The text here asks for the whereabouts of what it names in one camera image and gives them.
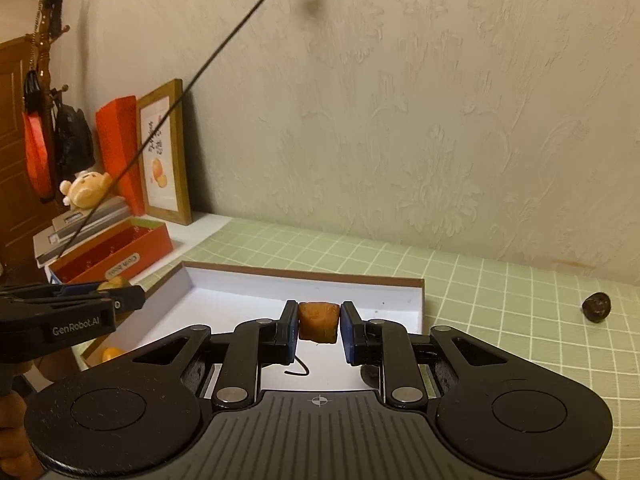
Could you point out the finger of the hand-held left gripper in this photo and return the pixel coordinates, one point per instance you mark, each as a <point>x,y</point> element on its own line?
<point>127,299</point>
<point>85,288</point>

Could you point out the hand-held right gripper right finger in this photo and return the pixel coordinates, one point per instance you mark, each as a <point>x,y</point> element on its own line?
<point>347,335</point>

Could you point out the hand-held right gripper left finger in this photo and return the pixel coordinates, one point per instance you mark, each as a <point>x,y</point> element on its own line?
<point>290,332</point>

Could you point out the brown cake piece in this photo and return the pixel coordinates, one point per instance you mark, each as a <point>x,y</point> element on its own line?
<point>317,322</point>

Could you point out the white cardboard box brown rim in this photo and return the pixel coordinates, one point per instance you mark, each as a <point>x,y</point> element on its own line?
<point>250,290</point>

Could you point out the person's left hand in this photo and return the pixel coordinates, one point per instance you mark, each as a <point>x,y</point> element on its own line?
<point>15,445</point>

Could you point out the black curled stem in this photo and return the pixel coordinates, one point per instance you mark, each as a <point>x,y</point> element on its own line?
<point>299,367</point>

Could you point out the dark brown round fruit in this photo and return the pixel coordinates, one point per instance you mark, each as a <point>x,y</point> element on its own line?
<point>370,376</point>
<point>596,306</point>

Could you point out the open red box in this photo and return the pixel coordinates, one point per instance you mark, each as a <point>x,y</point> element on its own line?
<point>115,250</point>

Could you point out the stack of grey boxes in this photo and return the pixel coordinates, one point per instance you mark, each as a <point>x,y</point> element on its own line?
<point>85,222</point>

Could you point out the beige plush toy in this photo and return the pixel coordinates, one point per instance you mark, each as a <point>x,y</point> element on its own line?
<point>85,190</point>

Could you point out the red hanging bag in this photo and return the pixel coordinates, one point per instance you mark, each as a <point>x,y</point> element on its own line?
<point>37,155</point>

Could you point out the wooden framed picture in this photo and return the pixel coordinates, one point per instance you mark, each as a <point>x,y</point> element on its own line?
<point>162,160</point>

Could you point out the orange upright box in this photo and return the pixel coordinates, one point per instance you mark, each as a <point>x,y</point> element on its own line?
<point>122,150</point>

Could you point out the brown wooden door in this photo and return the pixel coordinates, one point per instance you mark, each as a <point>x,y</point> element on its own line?
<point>12,160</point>

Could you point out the black hanging bag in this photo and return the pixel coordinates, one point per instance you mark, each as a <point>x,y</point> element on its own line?
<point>74,140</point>

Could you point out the green checked tablecloth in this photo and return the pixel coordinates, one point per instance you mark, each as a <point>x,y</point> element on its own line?
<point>500,300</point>

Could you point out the wooden coat rack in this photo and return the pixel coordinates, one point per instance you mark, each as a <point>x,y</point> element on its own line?
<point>50,85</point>

